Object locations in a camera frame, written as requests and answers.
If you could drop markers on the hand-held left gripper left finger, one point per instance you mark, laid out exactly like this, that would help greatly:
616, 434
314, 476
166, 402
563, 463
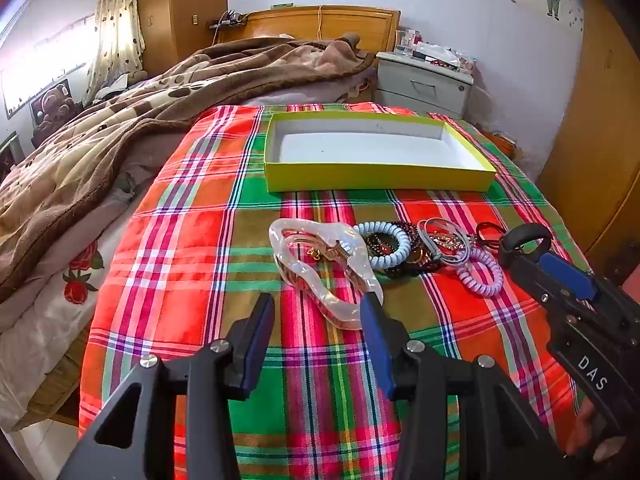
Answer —
257, 340

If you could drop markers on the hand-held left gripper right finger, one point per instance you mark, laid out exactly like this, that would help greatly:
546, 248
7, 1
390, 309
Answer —
375, 340

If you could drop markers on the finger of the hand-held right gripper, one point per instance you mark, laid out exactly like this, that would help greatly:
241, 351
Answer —
565, 272
530, 275

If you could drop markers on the black fitness band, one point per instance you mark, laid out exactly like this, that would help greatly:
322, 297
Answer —
525, 230

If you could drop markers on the pearly white hair claw clip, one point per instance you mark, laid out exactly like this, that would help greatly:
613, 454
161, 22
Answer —
345, 235

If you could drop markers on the grey hair band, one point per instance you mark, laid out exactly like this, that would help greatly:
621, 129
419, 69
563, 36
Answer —
425, 232

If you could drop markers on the yellow-green cardboard box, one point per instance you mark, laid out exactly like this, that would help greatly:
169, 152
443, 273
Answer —
360, 150

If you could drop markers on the person's right hand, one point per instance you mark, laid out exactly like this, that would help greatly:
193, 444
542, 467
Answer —
582, 425

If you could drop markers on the plaid cloth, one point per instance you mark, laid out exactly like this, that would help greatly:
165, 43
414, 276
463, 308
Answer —
200, 240

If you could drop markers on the orange box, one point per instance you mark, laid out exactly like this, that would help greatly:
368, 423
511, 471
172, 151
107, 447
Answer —
506, 145

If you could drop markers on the wooden cabinet door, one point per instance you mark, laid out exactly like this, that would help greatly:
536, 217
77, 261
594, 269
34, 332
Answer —
600, 135

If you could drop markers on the floral bedsheet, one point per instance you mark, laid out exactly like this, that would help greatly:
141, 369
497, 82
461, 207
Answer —
65, 285

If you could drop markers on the grey nightstand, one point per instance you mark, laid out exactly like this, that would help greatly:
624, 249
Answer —
420, 90

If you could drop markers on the pile of small toiletries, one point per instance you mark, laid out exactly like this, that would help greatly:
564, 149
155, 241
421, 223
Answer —
435, 55

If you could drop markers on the mauve duvet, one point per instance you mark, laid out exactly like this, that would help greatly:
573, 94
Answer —
310, 90

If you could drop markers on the brown patterned blanket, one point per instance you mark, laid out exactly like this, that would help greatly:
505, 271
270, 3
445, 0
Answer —
125, 110

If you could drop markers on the wooden headboard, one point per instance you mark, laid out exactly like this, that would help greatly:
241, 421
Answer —
350, 25

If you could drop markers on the teddy bear picture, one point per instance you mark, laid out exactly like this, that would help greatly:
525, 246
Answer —
50, 105

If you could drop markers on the power strip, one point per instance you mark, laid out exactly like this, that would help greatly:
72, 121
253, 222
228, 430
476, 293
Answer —
227, 21

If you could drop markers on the window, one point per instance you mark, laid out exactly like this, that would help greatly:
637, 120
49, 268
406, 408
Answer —
45, 70

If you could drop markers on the tall wooden wardrobe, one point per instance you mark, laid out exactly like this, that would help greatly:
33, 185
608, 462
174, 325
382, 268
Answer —
190, 0

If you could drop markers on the dotted cream curtain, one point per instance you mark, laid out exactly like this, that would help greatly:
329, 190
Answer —
117, 20

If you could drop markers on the wooden bed frame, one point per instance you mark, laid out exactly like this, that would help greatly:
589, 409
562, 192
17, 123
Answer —
50, 395

